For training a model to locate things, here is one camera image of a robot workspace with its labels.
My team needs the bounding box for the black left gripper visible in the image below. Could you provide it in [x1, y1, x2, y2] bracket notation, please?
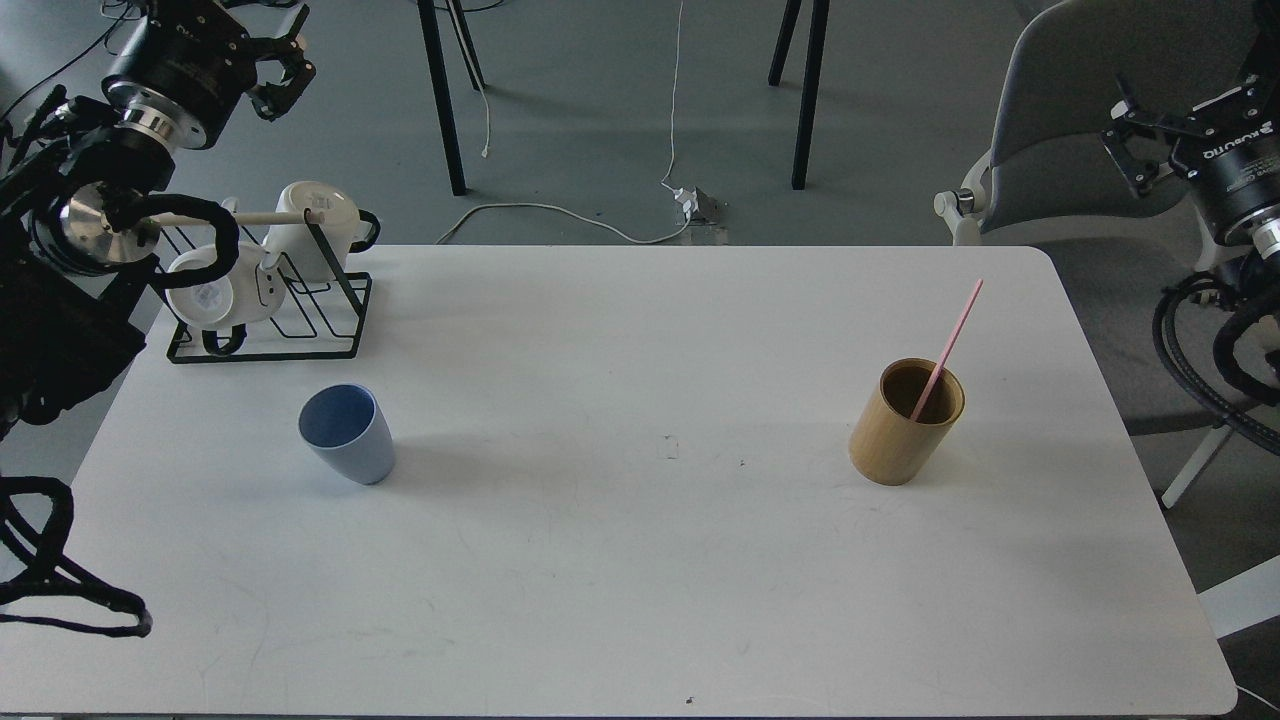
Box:
[101, 1, 316, 150]

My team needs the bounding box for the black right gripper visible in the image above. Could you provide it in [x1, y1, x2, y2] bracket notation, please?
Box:
[1101, 76, 1279, 241]

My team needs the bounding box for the pink chopstick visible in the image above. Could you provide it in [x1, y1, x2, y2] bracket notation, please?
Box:
[909, 278, 986, 421]

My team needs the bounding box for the blue plastic cup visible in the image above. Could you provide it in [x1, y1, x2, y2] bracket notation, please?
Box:
[297, 383, 397, 486]

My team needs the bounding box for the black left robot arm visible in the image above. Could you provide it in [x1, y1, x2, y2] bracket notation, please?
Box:
[1, 1, 316, 434]

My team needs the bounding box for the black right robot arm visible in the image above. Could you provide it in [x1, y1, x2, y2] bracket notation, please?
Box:
[1100, 74, 1279, 454]

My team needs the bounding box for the grey office chair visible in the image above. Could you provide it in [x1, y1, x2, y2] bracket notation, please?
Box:
[934, 1, 1277, 507]

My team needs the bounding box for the black table leg left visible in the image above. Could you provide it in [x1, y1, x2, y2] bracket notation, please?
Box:
[415, 1, 486, 196]

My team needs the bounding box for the black table leg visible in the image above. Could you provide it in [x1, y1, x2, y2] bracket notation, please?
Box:
[415, 1, 486, 196]
[767, 1, 831, 191]

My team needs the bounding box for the white mug rear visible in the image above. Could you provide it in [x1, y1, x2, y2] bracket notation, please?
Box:
[262, 181, 362, 284]

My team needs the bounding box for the white mug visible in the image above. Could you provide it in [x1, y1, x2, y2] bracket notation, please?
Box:
[262, 181, 362, 284]
[165, 241, 285, 331]

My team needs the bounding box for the white mug front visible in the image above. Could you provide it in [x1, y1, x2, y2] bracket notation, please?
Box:
[165, 241, 285, 331]

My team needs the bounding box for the black table leg right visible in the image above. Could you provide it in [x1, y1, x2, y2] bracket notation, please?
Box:
[767, 1, 831, 191]

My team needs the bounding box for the bamboo cylindrical holder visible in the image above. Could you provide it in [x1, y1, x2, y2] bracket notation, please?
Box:
[847, 357, 966, 486]

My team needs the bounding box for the white plug adapter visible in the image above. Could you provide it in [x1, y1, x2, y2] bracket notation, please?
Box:
[672, 187, 722, 225]

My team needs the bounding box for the black wire mug rack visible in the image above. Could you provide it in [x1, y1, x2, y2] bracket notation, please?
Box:
[159, 210, 374, 364]

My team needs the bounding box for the white power cable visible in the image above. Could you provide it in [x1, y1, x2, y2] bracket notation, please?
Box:
[436, 0, 692, 246]

